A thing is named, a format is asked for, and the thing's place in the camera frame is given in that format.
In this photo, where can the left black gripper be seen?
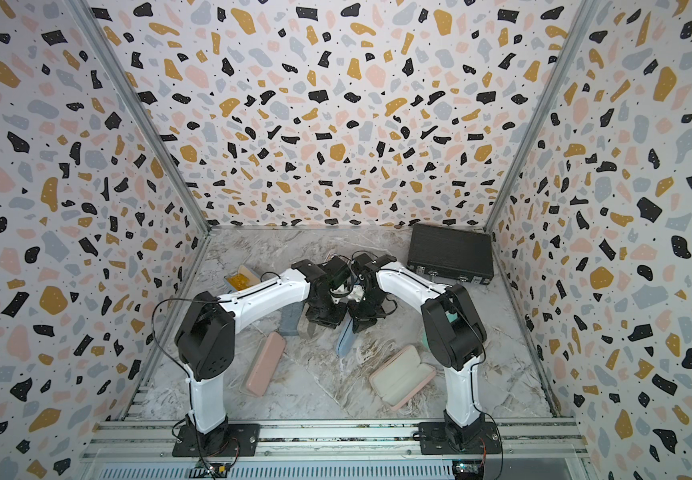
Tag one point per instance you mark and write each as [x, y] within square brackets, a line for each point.
[315, 317]

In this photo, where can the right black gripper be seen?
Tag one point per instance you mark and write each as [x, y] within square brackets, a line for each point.
[361, 323]

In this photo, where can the case with purple glasses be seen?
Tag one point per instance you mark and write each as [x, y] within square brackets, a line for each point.
[347, 339]

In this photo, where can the grey case mint lining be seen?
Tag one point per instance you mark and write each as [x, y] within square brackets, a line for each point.
[290, 318]

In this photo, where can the mint glasses case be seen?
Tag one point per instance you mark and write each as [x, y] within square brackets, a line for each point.
[311, 330]

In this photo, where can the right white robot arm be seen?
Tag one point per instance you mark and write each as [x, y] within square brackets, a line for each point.
[454, 332]

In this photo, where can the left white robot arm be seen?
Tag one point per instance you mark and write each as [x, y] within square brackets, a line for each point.
[206, 338]

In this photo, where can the pink open glasses case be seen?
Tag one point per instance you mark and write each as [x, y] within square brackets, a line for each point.
[399, 379]

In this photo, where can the pink closed glasses case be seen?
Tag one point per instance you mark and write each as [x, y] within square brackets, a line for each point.
[264, 365]

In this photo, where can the black briefcase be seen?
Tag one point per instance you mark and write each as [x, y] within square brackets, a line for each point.
[451, 253]

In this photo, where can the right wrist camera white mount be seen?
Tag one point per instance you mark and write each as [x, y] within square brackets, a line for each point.
[357, 294]

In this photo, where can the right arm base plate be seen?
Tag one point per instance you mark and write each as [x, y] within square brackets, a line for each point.
[443, 438]

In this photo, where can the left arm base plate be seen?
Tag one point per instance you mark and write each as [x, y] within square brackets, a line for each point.
[228, 439]

